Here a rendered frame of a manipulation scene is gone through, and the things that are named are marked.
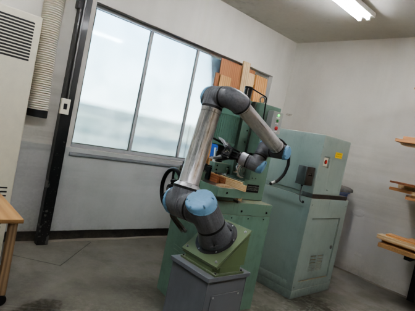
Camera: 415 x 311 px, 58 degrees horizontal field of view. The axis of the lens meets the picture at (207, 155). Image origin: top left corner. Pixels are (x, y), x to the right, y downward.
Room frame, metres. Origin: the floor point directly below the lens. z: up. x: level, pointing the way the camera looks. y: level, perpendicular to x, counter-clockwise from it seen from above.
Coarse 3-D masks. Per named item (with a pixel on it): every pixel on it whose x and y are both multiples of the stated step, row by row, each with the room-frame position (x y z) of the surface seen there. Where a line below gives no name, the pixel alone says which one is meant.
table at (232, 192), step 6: (204, 180) 2.57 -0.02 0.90; (204, 186) 2.49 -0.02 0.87; (210, 186) 2.44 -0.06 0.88; (216, 186) 2.39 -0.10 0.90; (216, 192) 2.38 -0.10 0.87; (222, 192) 2.39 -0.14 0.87; (228, 192) 2.42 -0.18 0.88; (234, 192) 2.45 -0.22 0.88; (240, 192) 2.48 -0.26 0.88; (240, 198) 2.48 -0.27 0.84
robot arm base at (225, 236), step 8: (224, 224) 1.87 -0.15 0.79; (216, 232) 1.83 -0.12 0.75; (224, 232) 1.86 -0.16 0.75; (232, 232) 1.90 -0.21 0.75; (200, 240) 1.89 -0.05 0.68; (208, 240) 1.85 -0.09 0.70; (216, 240) 1.84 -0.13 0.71; (224, 240) 1.85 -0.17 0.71; (208, 248) 1.86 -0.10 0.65; (216, 248) 1.85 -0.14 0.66
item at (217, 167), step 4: (212, 164) 2.66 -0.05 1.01; (216, 164) 2.64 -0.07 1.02; (220, 164) 2.67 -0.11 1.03; (224, 164) 2.68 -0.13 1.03; (228, 164) 2.71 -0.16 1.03; (212, 168) 2.65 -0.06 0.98; (216, 168) 2.65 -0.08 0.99; (220, 168) 2.67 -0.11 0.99; (224, 168) 2.69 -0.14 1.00; (216, 172) 2.68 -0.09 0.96; (220, 172) 2.67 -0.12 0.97; (224, 172) 2.69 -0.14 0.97
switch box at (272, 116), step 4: (268, 112) 2.75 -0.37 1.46; (272, 112) 2.72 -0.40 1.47; (276, 112) 2.72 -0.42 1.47; (268, 116) 2.75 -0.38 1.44; (272, 116) 2.71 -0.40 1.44; (276, 116) 2.72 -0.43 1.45; (280, 116) 2.75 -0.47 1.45; (268, 120) 2.74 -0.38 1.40; (272, 120) 2.71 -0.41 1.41; (280, 120) 2.75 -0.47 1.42; (268, 124) 2.73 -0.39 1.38; (272, 124) 2.71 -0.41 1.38; (276, 124) 2.73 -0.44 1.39; (280, 124) 2.76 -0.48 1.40; (272, 128) 2.72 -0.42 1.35; (276, 132) 2.74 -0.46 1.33
